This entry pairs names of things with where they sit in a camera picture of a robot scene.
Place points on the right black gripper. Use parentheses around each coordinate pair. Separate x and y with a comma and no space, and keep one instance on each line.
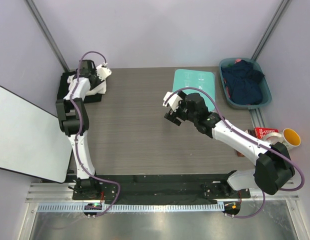
(172,116)

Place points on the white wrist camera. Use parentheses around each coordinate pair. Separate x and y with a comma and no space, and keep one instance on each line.
(103,72)
(171,100)

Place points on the teal folding board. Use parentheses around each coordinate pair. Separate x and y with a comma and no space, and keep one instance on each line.
(202,80)

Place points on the teal plastic basket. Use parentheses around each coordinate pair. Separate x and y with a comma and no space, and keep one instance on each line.
(267,97)

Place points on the white yellow floral mug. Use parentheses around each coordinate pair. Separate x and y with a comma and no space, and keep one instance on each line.
(288,137)

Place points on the red book stack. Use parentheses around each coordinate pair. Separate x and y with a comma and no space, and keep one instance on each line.
(260,132)

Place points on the aluminium rail frame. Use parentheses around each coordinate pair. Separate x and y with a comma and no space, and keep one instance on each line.
(54,215)

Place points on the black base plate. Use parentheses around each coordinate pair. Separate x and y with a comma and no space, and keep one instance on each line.
(166,189)

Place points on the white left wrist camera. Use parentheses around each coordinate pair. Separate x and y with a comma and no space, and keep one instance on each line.
(103,72)

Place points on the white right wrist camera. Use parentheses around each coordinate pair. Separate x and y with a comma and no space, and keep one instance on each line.
(171,100)

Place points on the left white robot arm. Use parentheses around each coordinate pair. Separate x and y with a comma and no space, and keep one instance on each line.
(73,120)

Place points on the dark blue clothes pile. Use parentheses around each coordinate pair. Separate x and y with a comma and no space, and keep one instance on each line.
(242,82)

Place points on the white board panel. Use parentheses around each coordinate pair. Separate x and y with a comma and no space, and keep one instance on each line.
(31,142)

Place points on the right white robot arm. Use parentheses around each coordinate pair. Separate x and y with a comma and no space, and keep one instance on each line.
(272,163)

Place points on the white printed t shirt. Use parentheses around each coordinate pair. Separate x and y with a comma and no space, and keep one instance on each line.
(85,87)

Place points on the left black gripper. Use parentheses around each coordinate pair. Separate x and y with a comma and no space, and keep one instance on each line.
(99,81)

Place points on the folded black t shirt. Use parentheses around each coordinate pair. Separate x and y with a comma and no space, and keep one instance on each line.
(95,98)

